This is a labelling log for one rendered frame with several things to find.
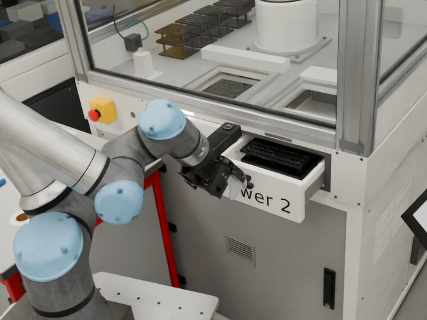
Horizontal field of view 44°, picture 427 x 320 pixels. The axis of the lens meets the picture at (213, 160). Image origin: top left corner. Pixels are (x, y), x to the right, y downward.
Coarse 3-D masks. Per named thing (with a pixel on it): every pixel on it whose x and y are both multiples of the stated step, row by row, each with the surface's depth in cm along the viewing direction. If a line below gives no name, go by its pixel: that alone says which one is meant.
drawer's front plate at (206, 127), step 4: (188, 116) 149; (192, 120) 147; (196, 120) 147; (200, 120) 147; (204, 120) 147; (196, 124) 147; (200, 124) 146; (204, 124) 145; (208, 124) 144; (212, 124) 144; (216, 124) 144; (200, 128) 147; (204, 128) 146; (208, 128) 145; (212, 128) 144; (216, 128) 143; (204, 132) 147; (208, 132) 145; (212, 132) 144
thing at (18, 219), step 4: (20, 212) 140; (12, 216) 139; (16, 216) 139; (20, 216) 140; (24, 216) 140; (12, 220) 137; (16, 220) 137; (20, 220) 140; (24, 220) 137; (28, 220) 137; (12, 224) 136; (16, 224) 136; (20, 224) 136; (12, 228) 137; (16, 228) 136; (16, 232) 137
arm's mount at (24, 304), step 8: (24, 296) 111; (16, 304) 109; (24, 304) 109; (112, 304) 107; (120, 304) 106; (8, 312) 107; (16, 312) 107; (24, 312) 107; (112, 312) 105; (120, 312) 105; (128, 312) 105
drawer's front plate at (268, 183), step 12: (240, 168) 126; (252, 168) 124; (252, 180) 125; (264, 180) 123; (276, 180) 120; (288, 180) 118; (300, 180) 118; (228, 192) 133; (240, 192) 130; (252, 192) 127; (264, 192) 125; (276, 192) 122; (288, 192) 120; (300, 192) 117; (252, 204) 129; (264, 204) 127; (276, 204) 124; (300, 204) 119; (288, 216) 123; (300, 216) 121
